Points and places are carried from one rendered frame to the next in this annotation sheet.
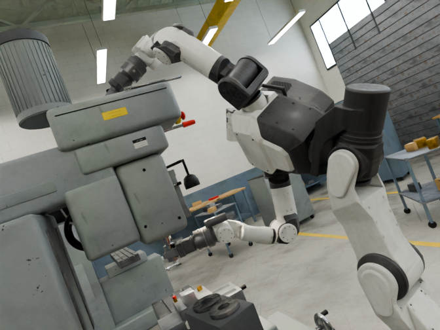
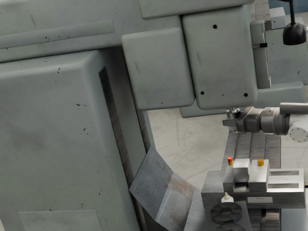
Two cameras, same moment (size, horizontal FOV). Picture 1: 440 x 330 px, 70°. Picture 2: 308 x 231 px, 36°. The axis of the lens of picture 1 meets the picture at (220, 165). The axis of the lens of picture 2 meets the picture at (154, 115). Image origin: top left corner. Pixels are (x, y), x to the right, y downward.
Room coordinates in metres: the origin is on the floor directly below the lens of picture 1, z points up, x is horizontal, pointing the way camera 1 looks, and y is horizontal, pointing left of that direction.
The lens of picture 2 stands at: (0.06, -0.43, 1.90)
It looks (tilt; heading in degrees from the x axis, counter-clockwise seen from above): 23 degrees down; 41
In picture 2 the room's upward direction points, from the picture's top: 13 degrees counter-clockwise
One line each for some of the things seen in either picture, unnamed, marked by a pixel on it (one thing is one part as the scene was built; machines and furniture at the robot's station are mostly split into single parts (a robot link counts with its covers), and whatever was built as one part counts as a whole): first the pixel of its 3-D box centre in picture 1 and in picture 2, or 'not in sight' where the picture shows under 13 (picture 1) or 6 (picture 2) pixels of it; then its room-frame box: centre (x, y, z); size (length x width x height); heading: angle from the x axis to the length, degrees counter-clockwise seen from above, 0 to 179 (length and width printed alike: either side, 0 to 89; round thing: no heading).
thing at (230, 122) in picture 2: (171, 253); (231, 123); (1.26, 0.31, 1.23); 0.06 x 0.02 x 0.03; 95
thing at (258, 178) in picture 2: (203, 296); (259, 175); (1.32, 0.27, 1.01); 0.15 x 0.06 x 0.04; 20
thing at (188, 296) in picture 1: (188, 298); (242, 170); (1.30, 0.32, 1.03); 0.06 x 0.05 x 0.06; 20
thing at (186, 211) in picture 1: (177, 194); (260, 55); (1.34, 0.21, 1.44); 0.04 x 0.04 x 0.21; 23
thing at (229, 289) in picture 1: (200, 308); (253, 183); (1.31, 0.29, 0.97); 0.35 x 0.15 x 0.11; 110
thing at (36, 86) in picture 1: (33, 80); not in sight; (1.20, 0.55, 2.05); 0.20 x 0.20 x 0.32
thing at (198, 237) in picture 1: (192, 243); (260, 121); (1.30, 0.22, 1.23); 0.13 x 0.12 x 0.10; 5
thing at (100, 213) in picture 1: (102, 217); (165, 59); (1.22, 0.50, 1.47); 0.24 x 0.19 x 0.26; 23
